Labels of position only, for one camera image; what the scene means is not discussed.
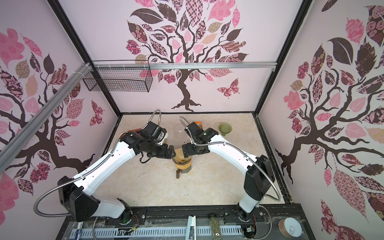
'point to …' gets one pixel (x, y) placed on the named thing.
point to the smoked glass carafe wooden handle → (177, 173)
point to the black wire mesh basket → (122, 75)
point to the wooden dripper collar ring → (184, 166)
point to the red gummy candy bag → (135, 130)
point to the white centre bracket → (191, 222)
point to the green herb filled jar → (216, 230)
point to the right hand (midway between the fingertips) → (191, 150)
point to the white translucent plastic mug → (177, 136)
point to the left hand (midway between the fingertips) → (167, 156)
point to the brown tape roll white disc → (289, 227)
